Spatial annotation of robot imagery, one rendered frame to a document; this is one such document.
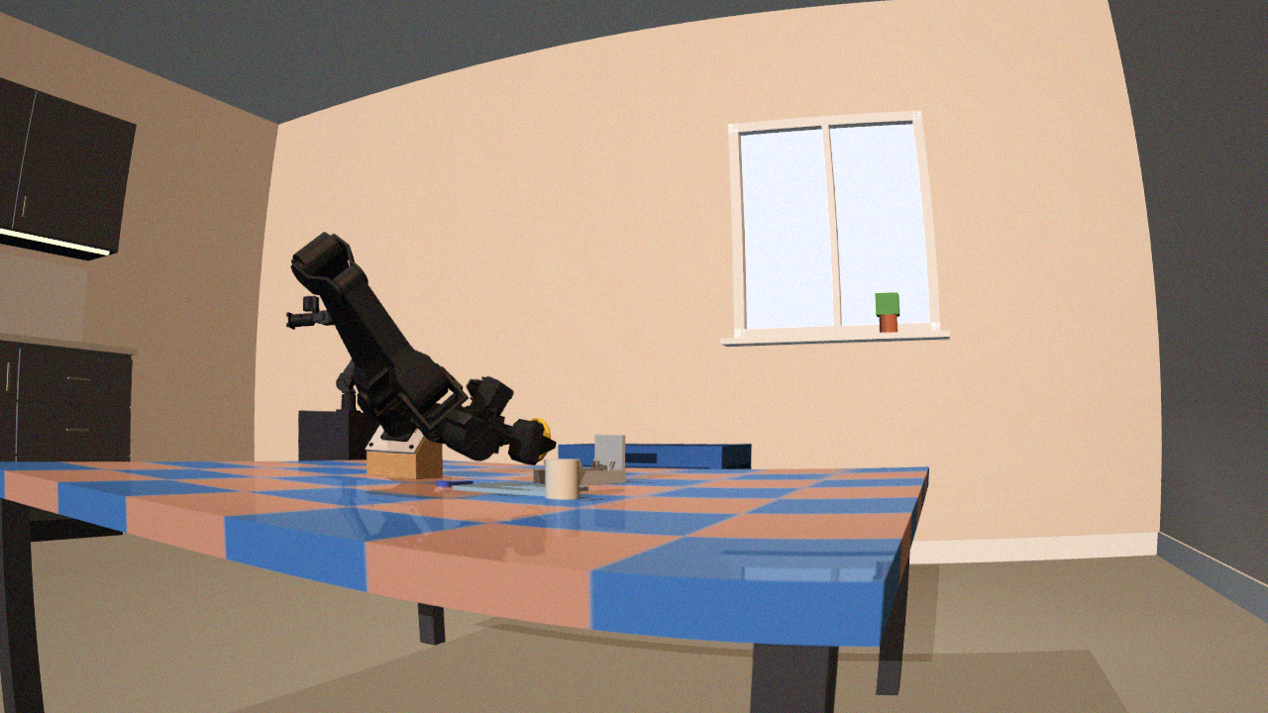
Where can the beige cylinder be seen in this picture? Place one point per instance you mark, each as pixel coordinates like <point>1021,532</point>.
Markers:
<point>562,478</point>

